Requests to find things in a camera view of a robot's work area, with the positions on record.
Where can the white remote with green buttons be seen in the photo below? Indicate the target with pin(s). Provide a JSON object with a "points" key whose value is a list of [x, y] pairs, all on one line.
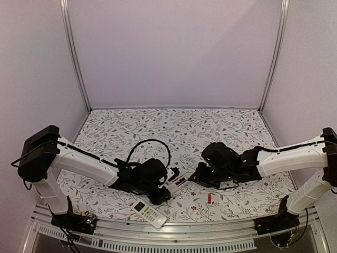
{"points": [[149, 214]]}

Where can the floral patterned table mat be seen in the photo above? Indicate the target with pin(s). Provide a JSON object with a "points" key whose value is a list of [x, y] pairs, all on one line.
{"points": [[176, 137]]}

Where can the aluminium front rail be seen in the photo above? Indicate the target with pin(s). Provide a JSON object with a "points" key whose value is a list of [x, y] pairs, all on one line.
{"points": [[203, 229]]}

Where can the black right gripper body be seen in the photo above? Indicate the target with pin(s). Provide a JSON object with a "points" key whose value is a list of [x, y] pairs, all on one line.
{"points": [[210, 178]]}

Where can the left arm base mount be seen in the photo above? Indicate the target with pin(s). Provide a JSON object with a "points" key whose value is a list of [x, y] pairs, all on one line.
{"points": [[74, 222]]}

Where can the left aluminium corner post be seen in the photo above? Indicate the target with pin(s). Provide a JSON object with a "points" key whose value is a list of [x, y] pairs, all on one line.
{"points": [[65, 12]]}

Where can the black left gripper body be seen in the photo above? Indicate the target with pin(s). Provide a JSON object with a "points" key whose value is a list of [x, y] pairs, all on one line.
{"points": [[157, 200]]}

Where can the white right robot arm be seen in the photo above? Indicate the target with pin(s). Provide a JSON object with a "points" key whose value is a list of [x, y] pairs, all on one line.
{"points": [[222, 164]]}

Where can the narrow white remote control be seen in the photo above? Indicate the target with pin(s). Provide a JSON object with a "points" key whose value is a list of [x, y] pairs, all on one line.
{"points": [[173, 188]]}

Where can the aluminium corner post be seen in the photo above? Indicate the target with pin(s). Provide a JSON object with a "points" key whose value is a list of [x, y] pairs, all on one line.
{"points": [[276, 54], [65, 12]]}

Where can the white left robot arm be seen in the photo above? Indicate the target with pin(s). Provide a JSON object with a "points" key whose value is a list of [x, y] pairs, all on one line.
{"points": [[47, 150]]}

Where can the right aluminium corner post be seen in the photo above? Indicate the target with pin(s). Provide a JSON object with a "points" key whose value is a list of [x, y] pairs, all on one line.
{"points": [[276, 54]]}

